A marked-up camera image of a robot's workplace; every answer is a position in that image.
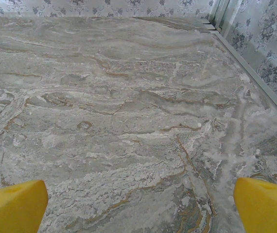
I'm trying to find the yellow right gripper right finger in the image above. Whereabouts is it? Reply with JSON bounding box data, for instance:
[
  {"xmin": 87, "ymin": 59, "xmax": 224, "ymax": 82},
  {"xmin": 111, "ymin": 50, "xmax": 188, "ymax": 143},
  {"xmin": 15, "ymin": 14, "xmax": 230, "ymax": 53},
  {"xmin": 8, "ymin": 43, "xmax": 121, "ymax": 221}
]
[{"xmin": 233, "ymin": 177, "xmax": 277, "ymax": 233}]

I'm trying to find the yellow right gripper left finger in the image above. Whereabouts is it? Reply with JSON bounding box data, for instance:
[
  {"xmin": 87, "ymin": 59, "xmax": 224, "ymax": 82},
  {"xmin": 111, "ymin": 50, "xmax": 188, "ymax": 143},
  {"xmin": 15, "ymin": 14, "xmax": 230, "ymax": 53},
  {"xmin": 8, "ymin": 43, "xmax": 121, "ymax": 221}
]
[{"xmin": 0, "ymin": 179, "xmax": 49, "ymax": 233}]

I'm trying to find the aluminium frame rail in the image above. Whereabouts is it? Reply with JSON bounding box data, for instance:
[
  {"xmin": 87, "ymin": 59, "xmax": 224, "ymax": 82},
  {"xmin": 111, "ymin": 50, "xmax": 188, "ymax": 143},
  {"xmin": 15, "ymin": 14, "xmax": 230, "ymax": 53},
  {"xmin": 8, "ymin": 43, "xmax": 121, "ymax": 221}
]
[{"xmin": 201, "ymin": 19, "xmax": 277, "ymax": 116}]

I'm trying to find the aluminium frame post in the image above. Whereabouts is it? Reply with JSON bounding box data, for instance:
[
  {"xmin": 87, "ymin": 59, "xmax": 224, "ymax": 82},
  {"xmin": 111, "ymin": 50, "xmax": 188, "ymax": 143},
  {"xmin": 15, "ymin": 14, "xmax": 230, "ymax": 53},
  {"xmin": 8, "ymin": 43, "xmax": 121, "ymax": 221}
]
[{"xmin": 208, "ymin": 0, "xmax": 231, "ymax": 33}]

